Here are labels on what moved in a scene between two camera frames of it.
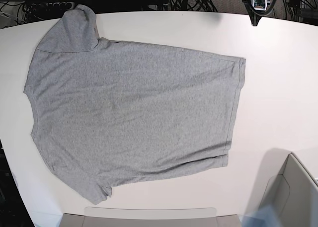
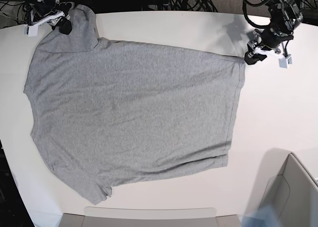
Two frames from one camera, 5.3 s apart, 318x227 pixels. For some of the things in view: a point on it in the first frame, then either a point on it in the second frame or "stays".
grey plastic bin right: (285, 184) stays
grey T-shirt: (104, 112) stays
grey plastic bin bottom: (183, 217) stays
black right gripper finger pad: (254, 19) → (270, 38)
